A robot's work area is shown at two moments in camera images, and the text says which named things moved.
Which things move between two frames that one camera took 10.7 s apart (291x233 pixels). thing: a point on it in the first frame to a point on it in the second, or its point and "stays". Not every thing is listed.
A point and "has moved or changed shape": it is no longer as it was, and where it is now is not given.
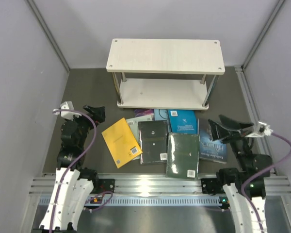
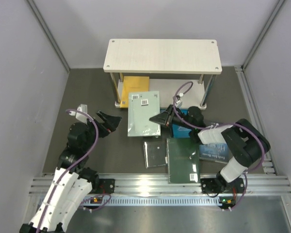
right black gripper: x=218 y=131 to x=164 y=118
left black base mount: x=105 y=185 stays
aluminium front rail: x=159 y=184 stays
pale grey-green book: x=134 y=125 has moved or changed shape
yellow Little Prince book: x=121 y=143 to x=133 y=84
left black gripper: x=98 y=112 to x=111 y=122
